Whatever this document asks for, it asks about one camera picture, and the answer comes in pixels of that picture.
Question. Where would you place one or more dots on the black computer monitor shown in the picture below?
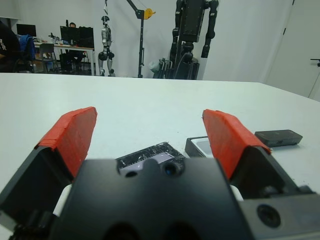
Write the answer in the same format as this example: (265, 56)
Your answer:
(87, 37)
(69, 36)
(26, 30)

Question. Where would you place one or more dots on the blue jacket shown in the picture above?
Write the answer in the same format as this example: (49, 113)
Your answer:
(27, 46)

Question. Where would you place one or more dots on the black glossy printed box lid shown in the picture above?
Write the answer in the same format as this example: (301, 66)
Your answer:
(150, 155)

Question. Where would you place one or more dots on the white office desk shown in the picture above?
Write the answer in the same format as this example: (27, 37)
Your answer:
(87, 49)

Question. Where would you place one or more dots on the white-lined camera box base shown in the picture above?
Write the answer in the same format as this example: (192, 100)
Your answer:
(197, 148)

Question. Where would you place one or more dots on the person in black shirt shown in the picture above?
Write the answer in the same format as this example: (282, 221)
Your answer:
(8, 42)

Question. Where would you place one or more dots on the white door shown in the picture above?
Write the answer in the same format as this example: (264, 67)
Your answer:
(300, 45)

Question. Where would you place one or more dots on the small silver humanoid robot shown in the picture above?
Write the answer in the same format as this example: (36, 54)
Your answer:
(106, 33)

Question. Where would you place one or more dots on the seated person behind monitors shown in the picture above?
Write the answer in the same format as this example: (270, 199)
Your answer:
(72, 25)

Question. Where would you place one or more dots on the pale green bag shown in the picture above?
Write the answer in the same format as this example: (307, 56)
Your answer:
(154, 68)

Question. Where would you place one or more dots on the large black humanoid robot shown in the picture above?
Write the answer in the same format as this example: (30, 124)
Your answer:
(191, 22)

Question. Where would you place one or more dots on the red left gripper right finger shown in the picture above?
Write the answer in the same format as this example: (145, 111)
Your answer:
(225, 140)

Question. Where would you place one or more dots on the grey office chair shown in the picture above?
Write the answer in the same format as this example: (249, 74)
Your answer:
(47, 50)

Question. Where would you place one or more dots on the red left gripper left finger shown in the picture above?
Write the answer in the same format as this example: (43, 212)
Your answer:
(72, 140)

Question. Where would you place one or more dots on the black gantry with yellow winch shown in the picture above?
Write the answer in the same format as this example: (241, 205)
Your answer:
(142, 50)

